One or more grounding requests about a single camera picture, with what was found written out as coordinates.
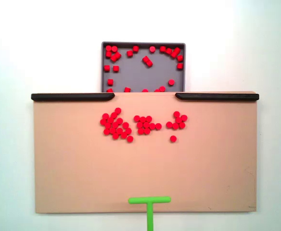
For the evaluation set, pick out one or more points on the green T-shaped pusher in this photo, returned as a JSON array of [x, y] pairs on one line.
[[150, 216]]

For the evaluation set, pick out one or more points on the grey rectangular container tray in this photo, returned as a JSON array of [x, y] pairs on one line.
[[135, 77]]

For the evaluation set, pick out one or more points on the tan flat board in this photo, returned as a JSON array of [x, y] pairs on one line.
[[82, 168]]

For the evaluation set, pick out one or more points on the black edge rail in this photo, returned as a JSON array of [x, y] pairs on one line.
[[58, 97], [215, 97]]

